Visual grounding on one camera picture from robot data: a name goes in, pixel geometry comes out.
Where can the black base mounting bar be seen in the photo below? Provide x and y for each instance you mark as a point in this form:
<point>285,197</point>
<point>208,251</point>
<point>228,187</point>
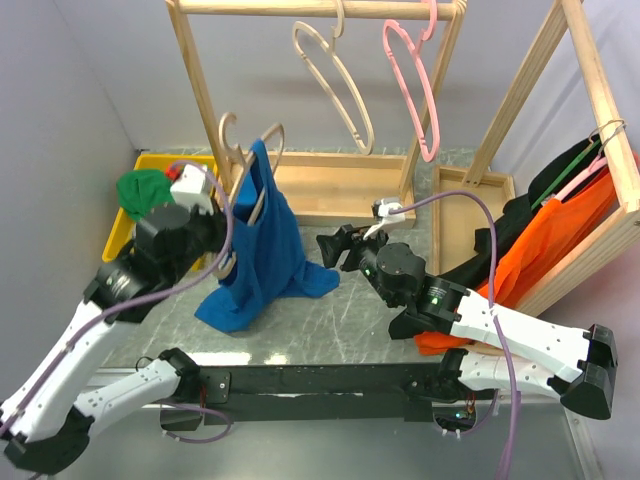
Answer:
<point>325,392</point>

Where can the orange hanging garment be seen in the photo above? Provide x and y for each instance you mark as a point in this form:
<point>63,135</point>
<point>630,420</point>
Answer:
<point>528,247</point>

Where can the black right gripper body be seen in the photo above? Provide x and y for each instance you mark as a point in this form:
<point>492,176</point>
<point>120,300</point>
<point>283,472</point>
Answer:
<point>369,249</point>

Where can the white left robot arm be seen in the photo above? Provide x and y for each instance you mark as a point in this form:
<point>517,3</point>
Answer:
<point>49,421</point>

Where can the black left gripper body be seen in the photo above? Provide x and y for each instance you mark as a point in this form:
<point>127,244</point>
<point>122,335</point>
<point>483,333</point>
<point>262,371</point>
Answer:
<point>208,234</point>

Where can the black hanging garment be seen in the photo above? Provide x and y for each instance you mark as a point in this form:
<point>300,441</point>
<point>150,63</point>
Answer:
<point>563,204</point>

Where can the pink hanger on right rack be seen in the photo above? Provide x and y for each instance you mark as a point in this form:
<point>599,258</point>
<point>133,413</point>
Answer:
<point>580,180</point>

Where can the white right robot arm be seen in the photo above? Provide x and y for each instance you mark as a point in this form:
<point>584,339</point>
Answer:
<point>576,366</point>

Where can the yellow plastic tray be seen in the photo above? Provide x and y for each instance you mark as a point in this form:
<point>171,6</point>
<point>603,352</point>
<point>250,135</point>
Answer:
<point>123,225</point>

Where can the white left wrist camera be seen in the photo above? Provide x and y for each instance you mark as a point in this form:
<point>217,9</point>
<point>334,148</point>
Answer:
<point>193,190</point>

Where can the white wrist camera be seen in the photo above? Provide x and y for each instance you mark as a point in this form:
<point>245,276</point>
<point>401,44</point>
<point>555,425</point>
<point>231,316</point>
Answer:
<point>386,215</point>
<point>193,190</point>

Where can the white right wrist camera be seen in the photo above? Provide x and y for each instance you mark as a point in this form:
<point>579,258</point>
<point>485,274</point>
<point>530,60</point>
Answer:
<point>386,215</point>

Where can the wooden clothes rack right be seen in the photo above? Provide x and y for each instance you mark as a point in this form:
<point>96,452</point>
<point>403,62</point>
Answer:
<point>620,230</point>

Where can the green hanger on right rack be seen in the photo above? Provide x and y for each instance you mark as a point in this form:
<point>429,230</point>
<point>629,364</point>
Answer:
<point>559,172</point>

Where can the blue tank top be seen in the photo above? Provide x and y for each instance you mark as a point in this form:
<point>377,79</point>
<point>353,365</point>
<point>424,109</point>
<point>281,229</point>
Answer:
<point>270,259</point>

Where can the green garment in tray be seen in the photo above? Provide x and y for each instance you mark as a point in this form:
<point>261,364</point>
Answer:
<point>140,191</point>

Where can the wooden clothes rack centre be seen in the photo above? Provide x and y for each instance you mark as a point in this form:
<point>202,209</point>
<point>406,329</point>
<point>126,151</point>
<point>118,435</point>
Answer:
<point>327,187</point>

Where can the wooden clothes rack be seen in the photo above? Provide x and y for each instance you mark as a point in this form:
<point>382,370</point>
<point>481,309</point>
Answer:
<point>327,187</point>
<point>620,230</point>

